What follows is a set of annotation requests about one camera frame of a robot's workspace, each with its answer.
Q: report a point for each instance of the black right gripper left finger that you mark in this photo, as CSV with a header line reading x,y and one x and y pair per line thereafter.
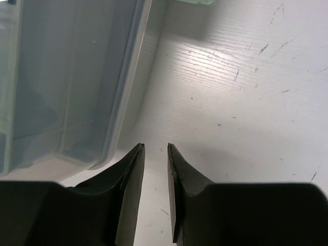
x,y
101,210

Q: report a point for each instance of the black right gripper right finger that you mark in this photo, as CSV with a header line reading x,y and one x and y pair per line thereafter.
x,y
207,213

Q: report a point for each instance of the green cantilever toolbox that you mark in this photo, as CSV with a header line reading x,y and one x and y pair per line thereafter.
x,y
198,2

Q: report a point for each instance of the clear plastic toolbox lid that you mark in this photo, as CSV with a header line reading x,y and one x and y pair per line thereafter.
x,y
67,69

